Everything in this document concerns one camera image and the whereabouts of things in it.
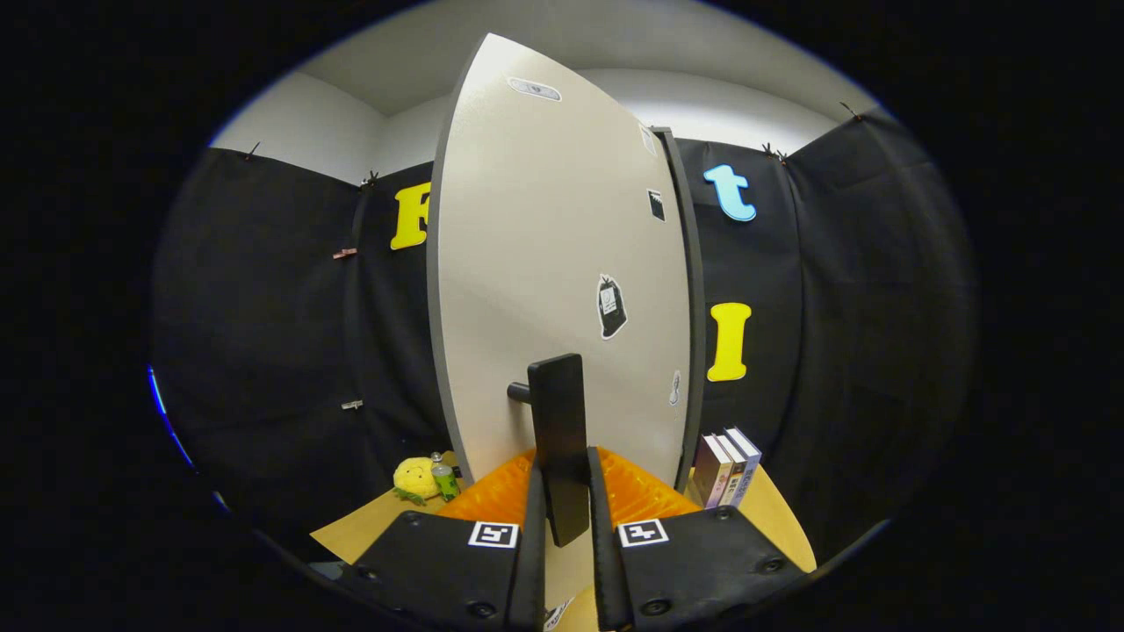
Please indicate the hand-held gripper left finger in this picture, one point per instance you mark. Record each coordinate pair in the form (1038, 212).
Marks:
(532, 570)

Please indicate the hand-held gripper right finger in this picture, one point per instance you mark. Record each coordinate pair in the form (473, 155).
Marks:
(606, 579)

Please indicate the dark grey shoe cabinet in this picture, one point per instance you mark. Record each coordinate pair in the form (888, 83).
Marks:
(698, 307)

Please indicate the green label drink bottle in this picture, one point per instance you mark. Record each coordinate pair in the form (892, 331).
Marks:
(445, 483)

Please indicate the yellow plush toy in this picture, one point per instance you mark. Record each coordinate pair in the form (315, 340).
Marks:
(414, 478)

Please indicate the white spine book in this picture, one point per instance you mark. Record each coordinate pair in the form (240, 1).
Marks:
(736, 481)

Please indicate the black backdrop cloth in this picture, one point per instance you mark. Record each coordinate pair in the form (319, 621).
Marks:
(263, 351)

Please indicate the black cloth clip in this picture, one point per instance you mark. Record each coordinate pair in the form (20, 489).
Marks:
(771, 153)
(852, 111)
(252, 151)
(369, 180)

